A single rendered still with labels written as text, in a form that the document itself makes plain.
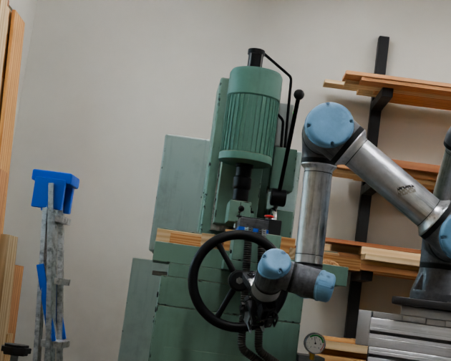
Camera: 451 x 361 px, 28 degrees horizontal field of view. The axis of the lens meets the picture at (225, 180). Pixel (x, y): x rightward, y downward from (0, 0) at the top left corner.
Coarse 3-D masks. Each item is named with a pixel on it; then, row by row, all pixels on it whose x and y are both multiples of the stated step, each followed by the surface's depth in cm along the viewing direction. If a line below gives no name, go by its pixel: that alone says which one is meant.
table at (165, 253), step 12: (156, 252) 272; (168, 252) 272; (180, 252) 273; (192, 252) 273; (216, 252) 273; (228, 252) 274; (204, 264) 273; (216, 264) 273; (240, 264) 264; (252, 264) 264; (324, 264) 275; (336, 276) 275
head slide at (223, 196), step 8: (224, 168) 302; (232, 168) 302; (224, 176) 302; (232, 176) 302; (256, 176) 302; (224, 184) 301; (232, 184) 302; (256, 184) 302; (224, 192) 301; (232, 192) 301; (256, 192) 302; (216, 200) 303; (224, 200) 301; (248, 200) 301; (256, 200) 302; (216, 208) 300; (224, 208) 300; (256, 208) 301; (216, 216) 300; (224, 216) 300; (256, 216) 301; (216, 224) 306; (224, 224) 302
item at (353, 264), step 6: (174, 234) 289; (180, 234) 289; (174, 240) 288; (180, 240) 288; (186, 240) 289; (192, 240) 289; (198, 240) 289; (324, 258) 291; (330, 258) 291; (336, 258) 292; (342, 258) 292; (348, 258) 292; (342, 264) 291; (348, 264) 292; (354, 264) 292; (360, 264) 292; (354, 270) 292
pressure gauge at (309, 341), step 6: (306, 336) 268; (312, 336) 266; (318, 336) 266; (306, 342) 266; (312, 342) 266; (318, 342) 266; (324, 342) 266; (306, 348) 265; (312, 348) 266; (318, 348) 266; (312, 354) 268
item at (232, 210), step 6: (228, 204) 291; (234, 204) 287; (240, 204) 287; (246, 204) 287; (228, 210) 287; (234, 210) 287; (246, 210) 287; (228, 216) 287; (234, 216) 287; (246, 216) 287; (228, 222) 291; (234, 222) 289
